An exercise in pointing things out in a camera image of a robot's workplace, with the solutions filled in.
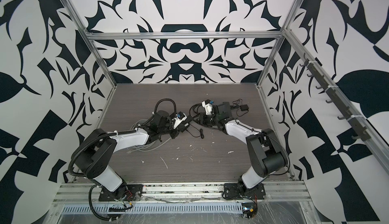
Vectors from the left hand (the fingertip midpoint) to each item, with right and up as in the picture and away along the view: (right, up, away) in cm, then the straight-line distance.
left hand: (184, 122), depth 89 cm
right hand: (+6, +3, -2) cm, 6 cm away
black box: (-1, -2, 0) cm, 3 cm away
